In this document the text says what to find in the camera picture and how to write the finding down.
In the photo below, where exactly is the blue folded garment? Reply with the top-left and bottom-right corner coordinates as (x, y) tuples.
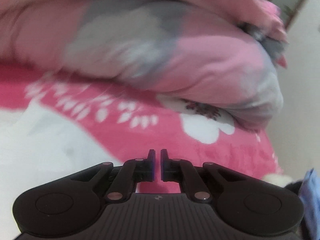
(299, 168), (320, 240)

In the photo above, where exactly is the pink grey floral quilt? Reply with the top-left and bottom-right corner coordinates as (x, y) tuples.
(1, 0), (287, 129)

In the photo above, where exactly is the pink floral fleece blanket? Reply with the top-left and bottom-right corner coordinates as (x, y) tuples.
(1, 64), (281, 195)

